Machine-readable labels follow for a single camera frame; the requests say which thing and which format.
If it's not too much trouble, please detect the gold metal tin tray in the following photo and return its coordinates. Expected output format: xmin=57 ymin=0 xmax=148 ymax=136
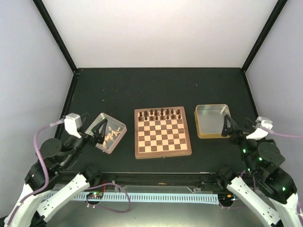
xmin=195 ymin=104 xmax=230 ymax=139

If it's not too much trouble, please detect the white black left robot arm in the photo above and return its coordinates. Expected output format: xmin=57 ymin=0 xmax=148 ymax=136
xmin=0 ymin=113 xmax=107 ymax=227

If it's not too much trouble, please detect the light wooden chess pieces pile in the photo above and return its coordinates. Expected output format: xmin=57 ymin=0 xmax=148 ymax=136
xmin=102 ymin=127 xmax=121 ymax=147

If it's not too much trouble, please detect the left circuit board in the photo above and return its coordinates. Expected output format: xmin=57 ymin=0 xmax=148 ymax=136
xmin=87 ymin=192 xmax=103 ymax=200

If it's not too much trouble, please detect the black frame post left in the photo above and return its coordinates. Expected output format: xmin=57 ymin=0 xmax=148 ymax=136
xmin=33 ymin=0 xmax=77 ymax=73

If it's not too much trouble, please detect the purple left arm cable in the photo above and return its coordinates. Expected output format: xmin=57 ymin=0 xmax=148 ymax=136
xmin=4 ymin=119 xmax=66 ymax=225

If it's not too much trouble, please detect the black mounting rail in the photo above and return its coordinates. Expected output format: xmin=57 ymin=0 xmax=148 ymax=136
xmin=93 ymin=172 xmax=217 ymax=186

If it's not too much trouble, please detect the pink metal tin tray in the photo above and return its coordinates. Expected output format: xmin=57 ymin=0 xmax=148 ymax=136
xmin=85 ymin=113 xmax=127 ymax=154

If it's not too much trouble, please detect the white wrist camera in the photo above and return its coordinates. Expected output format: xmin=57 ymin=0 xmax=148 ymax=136
xmin=246 ymin=116 xmax=273 ymax=140
xmin=64 ymin=113 xmax=81 ymax=139

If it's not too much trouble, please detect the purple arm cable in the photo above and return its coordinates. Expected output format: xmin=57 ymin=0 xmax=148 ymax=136
xmin=219 ymin=130 xmax=303 ymax=223
xmin=4 ymin=119 xmax=66 ymax=225

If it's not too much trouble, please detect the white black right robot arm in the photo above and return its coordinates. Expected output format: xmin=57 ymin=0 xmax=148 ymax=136
xmin=215 ymin=115 xmax=303 ymax=227

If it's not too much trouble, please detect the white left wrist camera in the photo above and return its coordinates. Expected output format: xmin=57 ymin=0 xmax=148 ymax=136
xmin=64 ymin=113 xmax=81 ymax=139

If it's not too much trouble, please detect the circuit board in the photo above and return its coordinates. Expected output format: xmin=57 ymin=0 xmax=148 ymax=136
xmin=218 ymin=194 xmax=237 ymax=201
xmin=87 ymin=192 xmax=103 ymax=200

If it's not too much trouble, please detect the wooden chess board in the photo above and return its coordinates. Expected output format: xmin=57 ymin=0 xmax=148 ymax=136
xmin=134 ymin=106 xmax=192 ymax=159

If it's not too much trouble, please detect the black frame post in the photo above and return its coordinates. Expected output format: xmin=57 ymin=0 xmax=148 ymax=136
xmin=33 ymin=0 xmax=77 ymax=73
xmin=241 ymin=0 xmax=288 ymax=72

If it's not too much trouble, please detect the light blue cable duct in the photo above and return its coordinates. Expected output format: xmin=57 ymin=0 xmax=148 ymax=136
xmin=72 ymin=192 xmax=219 ymax=205

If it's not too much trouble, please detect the black frame post right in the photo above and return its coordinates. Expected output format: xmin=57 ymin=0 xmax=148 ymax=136
xmin=241 ymin=0 xmax=288 ymax=72

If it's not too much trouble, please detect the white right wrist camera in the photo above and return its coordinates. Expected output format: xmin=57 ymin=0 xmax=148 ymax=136
xmin=246 ymin=116 xmax=273 ymax=140

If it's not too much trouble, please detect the right circuit board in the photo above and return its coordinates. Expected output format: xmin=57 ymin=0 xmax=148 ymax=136
xmin=218 ymin=194 xmax=237 ymax=201

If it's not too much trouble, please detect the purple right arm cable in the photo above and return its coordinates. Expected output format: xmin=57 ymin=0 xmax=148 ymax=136
xmin=219 ymin=130 xmax=303 ymax=223

